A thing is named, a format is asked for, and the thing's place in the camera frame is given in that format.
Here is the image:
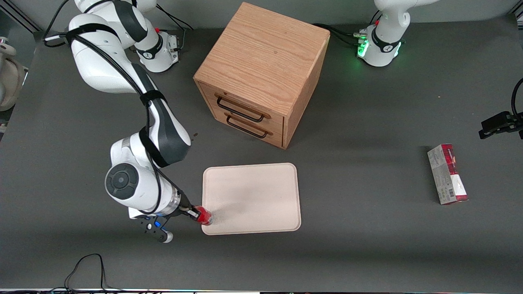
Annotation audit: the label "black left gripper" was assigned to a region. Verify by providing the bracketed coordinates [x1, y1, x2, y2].
[478, 111, 523, 140]

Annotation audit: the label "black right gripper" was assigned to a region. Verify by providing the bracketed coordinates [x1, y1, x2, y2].
[173, 192, 201, 221]

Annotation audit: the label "red coke bottle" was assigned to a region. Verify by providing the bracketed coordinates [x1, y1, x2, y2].
[192, 206, 214, 226]

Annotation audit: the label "beige rectangular tray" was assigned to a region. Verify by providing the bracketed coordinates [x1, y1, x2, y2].
[201, 163, 302, 236]

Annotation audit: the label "red and grey carton box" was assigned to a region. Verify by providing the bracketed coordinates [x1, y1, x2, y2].
[427, 143, 469, 205]

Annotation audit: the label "wooden drawer cabinet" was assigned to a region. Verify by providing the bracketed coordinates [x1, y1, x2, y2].
[193, 2, 331, 150]

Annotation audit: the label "dark grey table mat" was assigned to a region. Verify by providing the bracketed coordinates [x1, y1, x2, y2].
[0, 16, 523, 291]

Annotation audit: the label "beige rounded fixture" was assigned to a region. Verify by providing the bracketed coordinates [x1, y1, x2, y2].
[0, 37, 27, 112]

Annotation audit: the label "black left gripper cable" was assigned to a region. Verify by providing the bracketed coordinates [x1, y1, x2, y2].
[511, 78, 523, 120]

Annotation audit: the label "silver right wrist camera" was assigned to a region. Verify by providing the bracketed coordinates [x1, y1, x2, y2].
[130, 210, 174, 244]

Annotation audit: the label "short black drawer handle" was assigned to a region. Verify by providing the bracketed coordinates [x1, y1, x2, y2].
[225, 113, 273, 138]

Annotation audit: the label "thin black looped cable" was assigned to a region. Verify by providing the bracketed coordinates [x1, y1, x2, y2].
[49, 254, 123, 293]

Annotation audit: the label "long black drawer handle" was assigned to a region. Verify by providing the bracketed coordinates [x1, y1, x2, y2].
[215, 95, 271, 123]

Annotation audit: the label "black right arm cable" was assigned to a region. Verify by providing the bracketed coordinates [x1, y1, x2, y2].
[43, 0, 185, 217]

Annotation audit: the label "black left base cables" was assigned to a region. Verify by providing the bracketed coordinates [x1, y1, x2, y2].
[313, 23, 367, 47]

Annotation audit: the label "black base cables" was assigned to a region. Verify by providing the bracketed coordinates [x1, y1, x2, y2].
[154, 4, 195, 51]
[313, 23, 367, 47]

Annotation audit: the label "black right base cables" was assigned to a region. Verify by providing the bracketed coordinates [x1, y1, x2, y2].
[154, 4, 195, 51]

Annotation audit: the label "black frame rail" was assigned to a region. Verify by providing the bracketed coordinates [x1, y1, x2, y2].
[0, 0, 43, 33]

